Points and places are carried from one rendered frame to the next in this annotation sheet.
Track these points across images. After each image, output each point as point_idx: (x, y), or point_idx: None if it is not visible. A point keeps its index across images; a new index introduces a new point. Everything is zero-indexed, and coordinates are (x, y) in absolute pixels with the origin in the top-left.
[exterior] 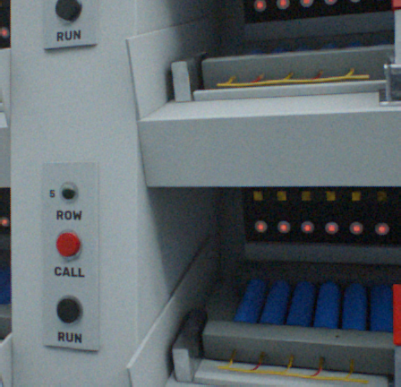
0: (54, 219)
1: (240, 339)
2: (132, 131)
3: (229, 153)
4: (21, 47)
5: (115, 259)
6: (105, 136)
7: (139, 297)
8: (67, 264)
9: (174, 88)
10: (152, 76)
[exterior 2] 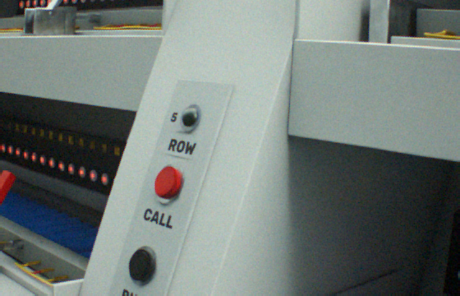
0: (165, 148)
1: None
2: (283, 51)
3: (395, 99)
4: None
5: (213, 215)
6: (252, 55)
7: (223, 274)
8: (159, 208)
9: (369, 28)
10: (337, 0)
